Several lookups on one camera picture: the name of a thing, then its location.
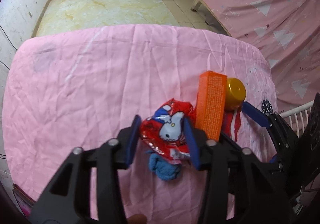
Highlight person's left hand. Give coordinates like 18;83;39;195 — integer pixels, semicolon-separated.
126;214;148;224

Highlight pink tree print curtain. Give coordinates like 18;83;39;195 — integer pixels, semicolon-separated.
197;0;320;115

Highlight blue cloth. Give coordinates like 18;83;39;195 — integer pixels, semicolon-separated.
148;149;184;184

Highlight red white striped wrapper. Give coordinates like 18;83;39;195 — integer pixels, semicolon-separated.
221;108;243;142

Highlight orange box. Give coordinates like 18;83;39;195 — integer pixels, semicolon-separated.
195;70;228;141

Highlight red cartoon snack packet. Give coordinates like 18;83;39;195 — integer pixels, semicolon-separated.
139;98;197;165

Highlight pink bed sheet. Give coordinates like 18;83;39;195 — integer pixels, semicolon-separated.
2;24;278;219

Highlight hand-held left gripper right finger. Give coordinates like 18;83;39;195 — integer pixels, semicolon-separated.
184;117;293;224

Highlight gold cap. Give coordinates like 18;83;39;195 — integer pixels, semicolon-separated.
225;77;247;111

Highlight white wire rack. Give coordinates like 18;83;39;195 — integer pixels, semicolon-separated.
279;100;314;137

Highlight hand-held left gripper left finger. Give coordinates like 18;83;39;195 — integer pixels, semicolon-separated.
29;114;143;224

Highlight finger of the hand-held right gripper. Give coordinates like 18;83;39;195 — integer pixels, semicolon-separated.
242;101;272;128

